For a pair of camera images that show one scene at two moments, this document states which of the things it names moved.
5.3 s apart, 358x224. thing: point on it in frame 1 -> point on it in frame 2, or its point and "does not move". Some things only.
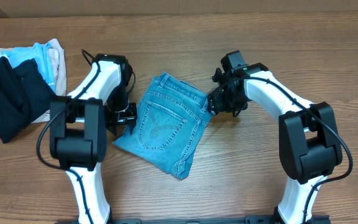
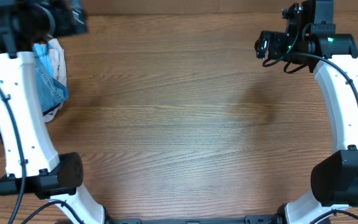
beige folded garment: (56, 51) does not move
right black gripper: (217, 106) -> (274, 41)
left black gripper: (130, 118) -> (61, 10)
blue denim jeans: (171, 114) -> (51, 92)
